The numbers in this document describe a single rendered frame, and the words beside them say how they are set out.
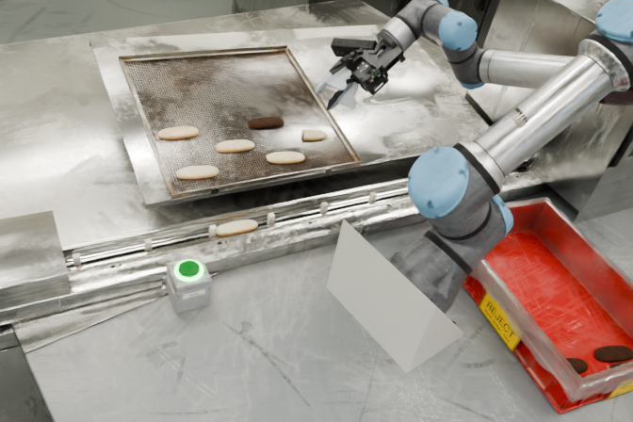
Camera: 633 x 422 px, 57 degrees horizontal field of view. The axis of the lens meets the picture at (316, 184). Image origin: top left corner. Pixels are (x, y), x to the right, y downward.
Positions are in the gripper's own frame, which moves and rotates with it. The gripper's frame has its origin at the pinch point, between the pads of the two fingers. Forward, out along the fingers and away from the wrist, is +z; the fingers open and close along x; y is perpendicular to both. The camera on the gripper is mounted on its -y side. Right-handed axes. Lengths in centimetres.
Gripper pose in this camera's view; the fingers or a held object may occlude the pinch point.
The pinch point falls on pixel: (322, 96)
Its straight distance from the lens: 138.0
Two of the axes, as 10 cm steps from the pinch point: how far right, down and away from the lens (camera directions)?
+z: -7.2, 6.9, 0.0
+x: 3.3, 3.5, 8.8
